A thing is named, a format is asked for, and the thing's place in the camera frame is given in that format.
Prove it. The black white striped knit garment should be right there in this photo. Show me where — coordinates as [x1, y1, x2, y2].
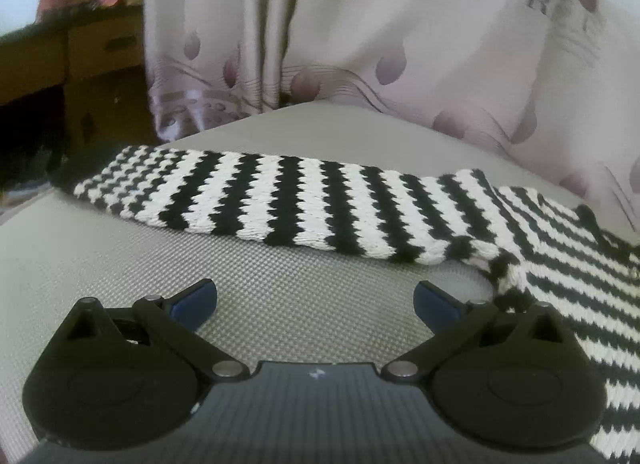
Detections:
[63, 146, 639, 463]

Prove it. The grey woven mattress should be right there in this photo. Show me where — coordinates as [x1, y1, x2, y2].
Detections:
[1, 104, 577, 462]

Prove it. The brown wooden cabinet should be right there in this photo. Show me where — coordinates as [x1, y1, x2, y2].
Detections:
[1, 6, 158, 184]

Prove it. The pink patterned curtain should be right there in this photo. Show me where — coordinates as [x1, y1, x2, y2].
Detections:
[144, 0, 639, 228]

